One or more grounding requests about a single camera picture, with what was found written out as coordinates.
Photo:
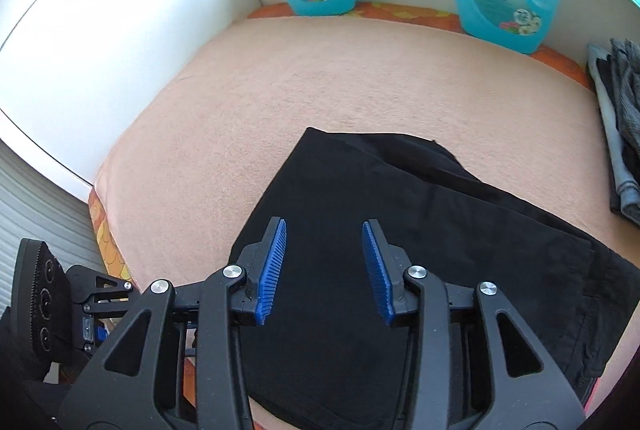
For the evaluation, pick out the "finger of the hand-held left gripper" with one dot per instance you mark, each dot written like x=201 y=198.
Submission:
x=92 y=332
x=102 y=290

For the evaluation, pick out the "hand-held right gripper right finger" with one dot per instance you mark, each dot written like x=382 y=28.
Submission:
x=377 y=270

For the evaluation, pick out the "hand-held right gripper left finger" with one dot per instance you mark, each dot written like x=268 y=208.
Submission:
x=272 y=270

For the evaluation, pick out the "black pants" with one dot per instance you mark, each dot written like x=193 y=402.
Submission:
x=350 y=190

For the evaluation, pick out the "white ribbed shutter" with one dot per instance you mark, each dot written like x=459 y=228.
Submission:
x=40 y=210

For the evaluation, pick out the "peach blanket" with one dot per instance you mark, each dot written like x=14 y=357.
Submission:
x=300 y=75

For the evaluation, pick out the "pile of grey clothes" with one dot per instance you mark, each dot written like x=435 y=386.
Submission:
x=617 y=170

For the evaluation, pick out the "orange patterned sheet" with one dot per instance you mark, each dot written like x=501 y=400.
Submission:
x=400 y=10

